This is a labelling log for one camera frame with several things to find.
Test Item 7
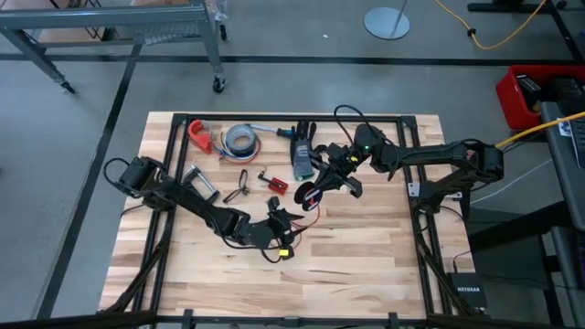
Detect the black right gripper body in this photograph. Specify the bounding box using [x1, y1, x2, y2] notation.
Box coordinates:
[314, 142, 365, 198]

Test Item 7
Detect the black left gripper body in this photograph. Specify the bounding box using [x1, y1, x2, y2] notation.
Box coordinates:
[267, 196, 294, 261]

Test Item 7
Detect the grey work glove green cuff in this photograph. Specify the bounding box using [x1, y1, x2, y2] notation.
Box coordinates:
[291, 120, 321, 182]

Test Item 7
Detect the red bit holder block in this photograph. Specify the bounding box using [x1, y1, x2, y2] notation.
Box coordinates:
[266, 175, 290, 196]

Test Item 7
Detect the grey metal C-clamp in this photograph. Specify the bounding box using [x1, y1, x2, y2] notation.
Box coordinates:
[181, 164, 220, 205]

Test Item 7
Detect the red plastic clamp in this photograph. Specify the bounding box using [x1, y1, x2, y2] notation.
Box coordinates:
[186, 119, 216, 155]

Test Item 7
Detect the round metal stand base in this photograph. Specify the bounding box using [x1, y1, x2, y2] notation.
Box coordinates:
[363, 0, 411, 41]

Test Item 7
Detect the red plastic bin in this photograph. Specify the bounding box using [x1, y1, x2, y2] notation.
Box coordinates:
[495, 63, 585, 133]

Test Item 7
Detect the black rectangular device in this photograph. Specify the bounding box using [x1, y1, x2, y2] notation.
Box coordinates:
[516, 74, 544, 112]

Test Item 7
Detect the grey desk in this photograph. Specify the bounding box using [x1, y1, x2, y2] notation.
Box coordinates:
[538, 100, 585, 329]

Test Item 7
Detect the black equipment bundle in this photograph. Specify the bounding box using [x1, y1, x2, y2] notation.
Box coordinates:
[547, 77, 585, 118]

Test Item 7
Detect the grey metal cart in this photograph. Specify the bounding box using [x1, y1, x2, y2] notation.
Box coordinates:
[0, 0, 229, 96]

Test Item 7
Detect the screwdriver with black blue handle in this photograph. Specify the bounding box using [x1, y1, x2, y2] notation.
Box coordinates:
[246, 122, 296, 140]

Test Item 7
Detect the black aluminium rig frame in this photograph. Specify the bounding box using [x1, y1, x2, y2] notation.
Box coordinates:
[0, 111, 585, 329]

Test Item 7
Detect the red blue white wire coil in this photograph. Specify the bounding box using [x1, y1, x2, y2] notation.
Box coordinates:
[218, 130, 262, 165]

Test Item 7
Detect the grey duct tape roll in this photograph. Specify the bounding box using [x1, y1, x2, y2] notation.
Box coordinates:
[225, 123, 257, 156]

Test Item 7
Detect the black Netgear network switch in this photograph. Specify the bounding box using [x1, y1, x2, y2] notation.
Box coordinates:
[446, 271, 488, 310]

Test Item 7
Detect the yellow extension cable with clip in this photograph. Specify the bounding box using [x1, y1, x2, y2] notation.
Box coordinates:
[433, 0, 548, 51]

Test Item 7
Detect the yellow hanging power cable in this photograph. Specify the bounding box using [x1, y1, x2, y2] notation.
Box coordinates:
[495, 111, 585, 150]

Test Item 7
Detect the black table leg frame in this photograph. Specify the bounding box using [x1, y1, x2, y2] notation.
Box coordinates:
[466, 0, 585, 65]

